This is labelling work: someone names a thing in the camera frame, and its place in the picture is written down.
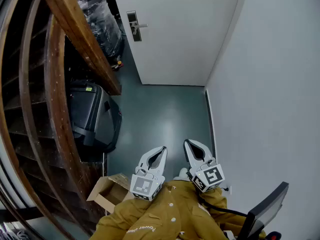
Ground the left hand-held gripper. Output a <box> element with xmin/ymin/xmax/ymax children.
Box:
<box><xmin>129</xmin><ymin>146</ymin><xmax>168</xmax><ymax>202</ymax></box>

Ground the straight brown wooden beam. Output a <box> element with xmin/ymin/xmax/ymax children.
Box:
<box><xmin>43</xmin><ymin>0</ymin><xmax>123</xmax><ymax>97</ymax></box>

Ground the person's mustard jacket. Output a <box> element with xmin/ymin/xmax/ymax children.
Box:
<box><xmin>88</xmin><ymin>180</ymin><xmax>267</xmax><ymax>240</ymax></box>

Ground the curved wooden staircase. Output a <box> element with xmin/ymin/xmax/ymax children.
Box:
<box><xmin>0</xmin><ymin>0</ymin><xmax>108</xmax><ymax>238</ymax></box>

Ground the person's right forearm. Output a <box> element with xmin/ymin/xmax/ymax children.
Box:
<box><xmin>198</xmin><ymin>186</ymin><xmax>253</xmax><ymax>225</ymax></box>

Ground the white door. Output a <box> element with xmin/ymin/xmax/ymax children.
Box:
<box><xmin>109</xmin><ymin>0</ymin><xmax>245</xmax><ymax>87</ymax></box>

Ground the black cable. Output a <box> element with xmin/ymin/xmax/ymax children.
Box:
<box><xmin>199</xmin><ymin>195</ymin><xmax>252</xmax><ymax>217</ymax></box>

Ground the black red device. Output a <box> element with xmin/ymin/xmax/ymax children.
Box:
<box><xmin>265</xmin><ymin>230</ymin><xmax>283</xmax><ymax>240</ymax></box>

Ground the person's left forearm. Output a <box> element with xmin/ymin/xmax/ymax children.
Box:
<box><xmin>96</xmin><ymin>195</ymin><xmax>153</xmax><ymax>235</ymax></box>

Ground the black flat panel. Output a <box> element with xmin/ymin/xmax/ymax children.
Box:
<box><xmin>237</xmin><ymin>181</ymin><xmax>290</xmax><ymax>240</ymax></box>

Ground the person's white shoe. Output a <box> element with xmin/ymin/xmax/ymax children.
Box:
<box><xmin>173</xmin><ymin>167</ymin><xmax>191</xmax><ymax>181</ymax></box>

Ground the black skirting strip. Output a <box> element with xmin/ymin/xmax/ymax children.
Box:
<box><xmin>204</xmin><ymin>88</ymin><xmax>217</xmax><ymax>160</ymax></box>

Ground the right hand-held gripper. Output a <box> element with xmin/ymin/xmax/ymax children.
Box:
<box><xmin>183</xmin><ymin>139</ymin><xmax>226</xmax><ymax>194</ymax></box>

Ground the plastic-wrapped black machine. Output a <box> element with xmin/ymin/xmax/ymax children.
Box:
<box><xmin>77</xmin><ymin>0</ymin><xmax>125</xmax><ymax>59</ymax></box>

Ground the open cardboard box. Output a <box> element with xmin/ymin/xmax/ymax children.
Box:
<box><xmin>86</xmin><ymin>172</ymin><xmax>137</xmax><ymax>215</ymax></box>

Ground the silver door lock plate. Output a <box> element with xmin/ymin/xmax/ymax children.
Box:
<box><xmin>126</xmin><ymin>10</ymin><xmax>143</xmax><ymax>42</ymax></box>

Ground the small orange yellow object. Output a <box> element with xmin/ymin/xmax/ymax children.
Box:
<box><xmin>111</xmin><ymin>60</ymin><xmax>125</xmax><ymax>71</ymax></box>

